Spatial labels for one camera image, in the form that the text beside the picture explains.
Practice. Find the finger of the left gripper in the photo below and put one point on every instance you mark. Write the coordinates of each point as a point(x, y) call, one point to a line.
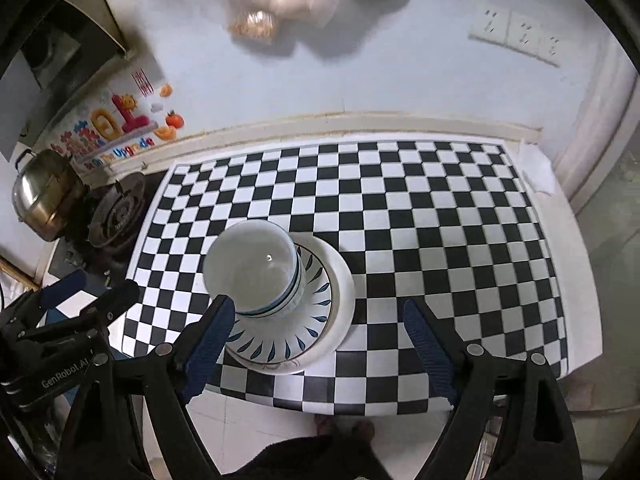
point(52, 295)
point(107, 304)

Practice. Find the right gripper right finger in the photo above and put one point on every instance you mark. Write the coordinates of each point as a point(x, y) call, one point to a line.
point(440, 350)

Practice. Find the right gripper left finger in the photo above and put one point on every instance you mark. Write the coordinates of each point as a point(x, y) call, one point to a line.
point(199, 346)

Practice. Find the white plate blue leaves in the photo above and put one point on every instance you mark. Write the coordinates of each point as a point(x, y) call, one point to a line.
point(287, 335)

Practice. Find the white bowl blue rim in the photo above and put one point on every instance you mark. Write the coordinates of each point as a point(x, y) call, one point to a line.
point(255, 263)

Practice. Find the white plate grey swirls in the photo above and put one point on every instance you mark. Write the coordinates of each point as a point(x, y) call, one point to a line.
point(342, 312)

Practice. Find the gas stove burner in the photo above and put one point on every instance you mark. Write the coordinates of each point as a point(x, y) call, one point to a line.
point(117, 212)

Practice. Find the steel cooking pot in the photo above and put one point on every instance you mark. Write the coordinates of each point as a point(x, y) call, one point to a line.
point(46, 191)

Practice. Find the black white checkered mat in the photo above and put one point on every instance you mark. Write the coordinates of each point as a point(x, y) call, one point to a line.
point(449, 221)

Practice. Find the colourful wall sticker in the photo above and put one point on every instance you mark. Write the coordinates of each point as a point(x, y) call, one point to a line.
point(133, 112)

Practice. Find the white wall socket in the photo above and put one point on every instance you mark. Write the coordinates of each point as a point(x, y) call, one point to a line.
point(527, 36)
point(490, 24)

